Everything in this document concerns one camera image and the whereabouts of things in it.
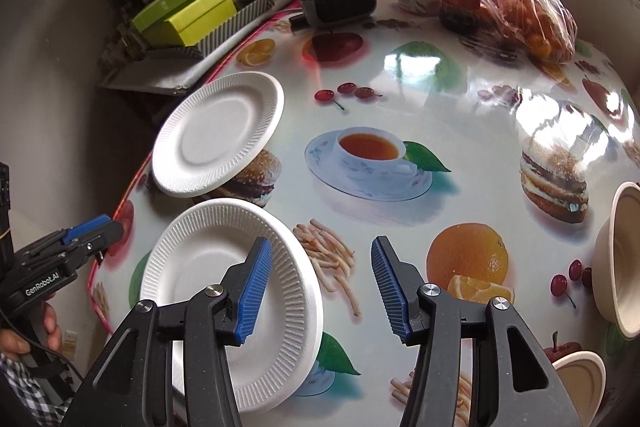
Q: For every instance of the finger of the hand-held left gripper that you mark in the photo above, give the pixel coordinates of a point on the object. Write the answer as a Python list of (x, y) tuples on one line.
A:
[(107, 239), (90, 226)]

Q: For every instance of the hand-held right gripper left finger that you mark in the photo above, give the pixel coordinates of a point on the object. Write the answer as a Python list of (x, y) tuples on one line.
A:
[(255, 287)]

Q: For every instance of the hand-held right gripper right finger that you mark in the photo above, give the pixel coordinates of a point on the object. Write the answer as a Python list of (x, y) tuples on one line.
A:
[(387, 287)]

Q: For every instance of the white paper plate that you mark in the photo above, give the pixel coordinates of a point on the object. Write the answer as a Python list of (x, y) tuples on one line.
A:
[(200, 252), (215, 137)]

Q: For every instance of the beige paper bowl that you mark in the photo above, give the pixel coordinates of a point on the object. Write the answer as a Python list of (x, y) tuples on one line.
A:
[(625, 257), (580, 377)]

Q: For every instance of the person's left forearm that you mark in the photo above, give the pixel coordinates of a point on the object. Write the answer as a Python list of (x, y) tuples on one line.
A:
[(25, 387)]

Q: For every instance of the person's left hand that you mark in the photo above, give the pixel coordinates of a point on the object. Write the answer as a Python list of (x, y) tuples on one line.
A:
[(51, 332)]

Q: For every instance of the fruit printed tablecloth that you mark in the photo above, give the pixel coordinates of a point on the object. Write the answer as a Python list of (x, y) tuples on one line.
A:
[(450, 117)]

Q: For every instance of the green box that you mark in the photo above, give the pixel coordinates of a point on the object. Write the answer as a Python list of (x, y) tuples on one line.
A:
[(200, 14), (162, 4)]

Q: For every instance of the grey striped box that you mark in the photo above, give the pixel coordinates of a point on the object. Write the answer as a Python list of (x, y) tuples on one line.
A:
[(235, 24)]

